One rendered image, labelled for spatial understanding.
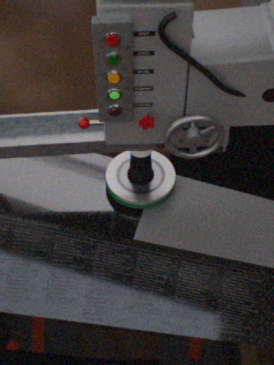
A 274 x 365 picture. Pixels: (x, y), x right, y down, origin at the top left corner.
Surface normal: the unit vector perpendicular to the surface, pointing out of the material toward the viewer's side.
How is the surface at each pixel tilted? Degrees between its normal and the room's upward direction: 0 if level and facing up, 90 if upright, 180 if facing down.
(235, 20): 4
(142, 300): 45
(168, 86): 90
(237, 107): 90
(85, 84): 0
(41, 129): 3
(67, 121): 90
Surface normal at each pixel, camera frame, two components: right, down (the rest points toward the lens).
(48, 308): -0.16, 0.10
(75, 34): 0.00, -0.62
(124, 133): 0.04, 0.78
